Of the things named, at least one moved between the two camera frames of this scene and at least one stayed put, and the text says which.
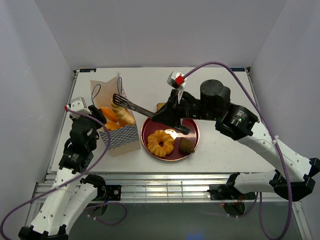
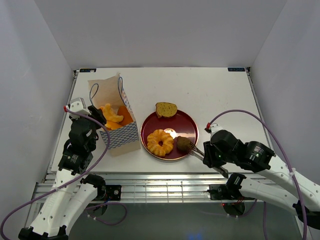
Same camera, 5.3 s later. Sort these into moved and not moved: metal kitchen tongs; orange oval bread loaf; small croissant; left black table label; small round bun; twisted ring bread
Moved: orange oval bread loaf; metal kitchen tongs; small croissant
Not moved: left black table label; twisted ring bread; small round bun
